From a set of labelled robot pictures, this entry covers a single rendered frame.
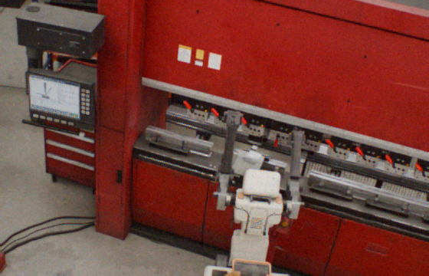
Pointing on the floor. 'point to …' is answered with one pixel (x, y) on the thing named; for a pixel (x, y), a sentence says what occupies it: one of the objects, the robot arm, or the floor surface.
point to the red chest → (71, 149)
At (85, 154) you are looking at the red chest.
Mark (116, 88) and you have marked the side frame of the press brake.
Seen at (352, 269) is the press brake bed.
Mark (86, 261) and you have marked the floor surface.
